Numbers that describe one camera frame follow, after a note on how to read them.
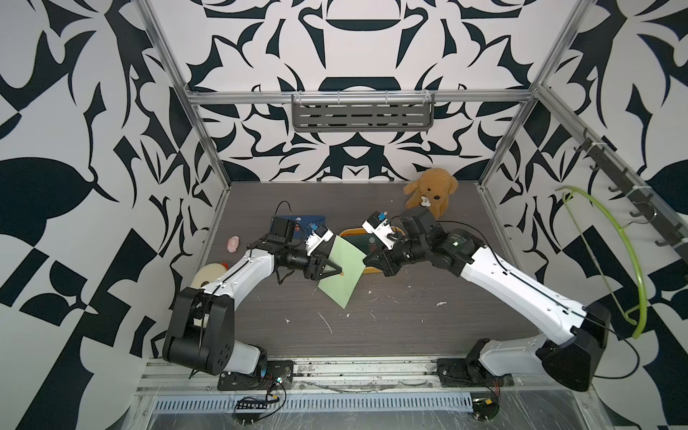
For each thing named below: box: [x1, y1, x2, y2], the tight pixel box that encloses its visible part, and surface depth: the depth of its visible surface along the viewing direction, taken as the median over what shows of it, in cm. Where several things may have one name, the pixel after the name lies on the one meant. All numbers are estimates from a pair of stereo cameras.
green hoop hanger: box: [555, 185, 649, 338], surface depth 66 cm
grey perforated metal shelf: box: [292, 92, 436, 133], surface depth 96 cm
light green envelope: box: [317, 234, 367, 310], surface depth 76 cm
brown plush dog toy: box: [403, 167, 459, 220], surface depth 101 cm
